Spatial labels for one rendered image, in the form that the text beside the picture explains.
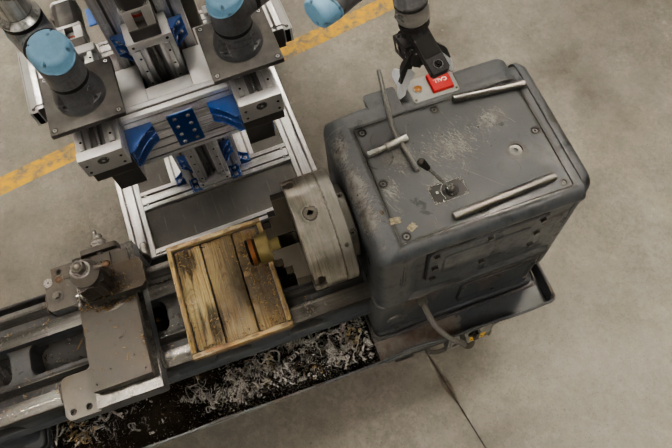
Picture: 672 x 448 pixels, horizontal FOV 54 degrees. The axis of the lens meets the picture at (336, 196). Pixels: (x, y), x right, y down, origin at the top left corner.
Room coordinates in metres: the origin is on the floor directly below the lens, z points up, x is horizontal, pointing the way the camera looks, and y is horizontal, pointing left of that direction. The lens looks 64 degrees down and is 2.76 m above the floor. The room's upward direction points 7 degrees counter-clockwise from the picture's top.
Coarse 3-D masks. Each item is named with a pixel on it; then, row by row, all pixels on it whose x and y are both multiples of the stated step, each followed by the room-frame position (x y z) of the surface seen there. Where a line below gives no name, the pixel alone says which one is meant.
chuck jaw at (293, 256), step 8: (288, 248) 0.67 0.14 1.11; (296, 248) 0.67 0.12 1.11; (280, 256) 0.65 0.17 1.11; (288, 256) 0.65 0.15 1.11; (296, 256) 0.64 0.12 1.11; (304, 256) 0.64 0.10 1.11; (280, 264) 0.64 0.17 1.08; (288, 264) 0.62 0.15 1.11; (296, 264) 0.62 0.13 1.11; (304, 264) 0.62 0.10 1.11; (288, 272) 0.61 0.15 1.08; (296, 272) 0.59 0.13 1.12; (304, 272) 0.59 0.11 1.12; (304, 280) 0.58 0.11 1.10; (312, 280) 0.58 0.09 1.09; (320, 280) 0.57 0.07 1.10
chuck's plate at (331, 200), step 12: (324, 180) 0.80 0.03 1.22; (324, 192) 0.76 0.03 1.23; (336, 204) 0.72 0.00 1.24; (336, 216) 0.69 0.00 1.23; (336, 228) 0.66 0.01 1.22; (348, 228) 0.66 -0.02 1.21; (348, 240) 0.64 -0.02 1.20; (348, 252) 0.61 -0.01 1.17; (348, 264) 0.59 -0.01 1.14; (348, 276) 0.58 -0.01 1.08
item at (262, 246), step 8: (264, 232) 0.72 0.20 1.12; (248, 240) 0.71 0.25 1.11; (256, 240) 0.70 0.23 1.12; (264, 240) 0.69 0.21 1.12; (272, 240) 0.70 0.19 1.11; (248, 248) 0.68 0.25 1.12; (256, 248) 0.68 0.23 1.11; (264, 248) 0.67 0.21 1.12; (272, 248) 0.68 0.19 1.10; (280, 248) 0.68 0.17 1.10; (248, 256) 0.66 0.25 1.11; (256, 256) 0.66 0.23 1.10; (264, 256) 0.66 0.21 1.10; (272, 256) 0.65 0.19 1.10; (256, 264) 0.65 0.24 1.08
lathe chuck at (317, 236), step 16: (304, 176) 0.84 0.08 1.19; (288, 192) 0.78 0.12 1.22; (304, 192) 0.77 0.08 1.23; (320, 192) 0.76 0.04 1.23; (304, 208) 0.72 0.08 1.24; (320, 208) 0.72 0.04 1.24; (304, 224) 0.68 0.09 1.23; (320, 224) 0.67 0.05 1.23; (304, 240) 0.64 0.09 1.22; (320, 240) 0.64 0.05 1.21; (336, 240) 0.64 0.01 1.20; (320, 256) 0.61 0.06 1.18; (336, 256) 0.60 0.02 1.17; (320, 272) 0.58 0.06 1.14; (336, 272) 0.58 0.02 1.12; (320, 288) 0.56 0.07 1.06
